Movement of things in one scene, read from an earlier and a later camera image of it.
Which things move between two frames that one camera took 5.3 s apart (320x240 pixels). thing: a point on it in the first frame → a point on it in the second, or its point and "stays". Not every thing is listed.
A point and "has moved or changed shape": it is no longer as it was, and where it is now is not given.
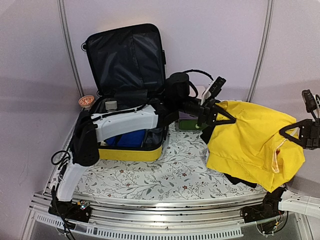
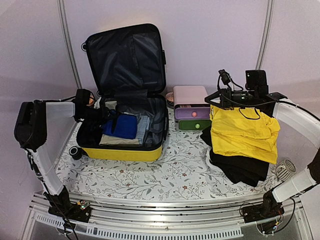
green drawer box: (189, 124) stays
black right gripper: (309, 132) → (223, 104)
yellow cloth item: (251, 147) has moved or changed shape
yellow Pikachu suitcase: (127, 68) stays
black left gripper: (207, 110) → (104, 115)
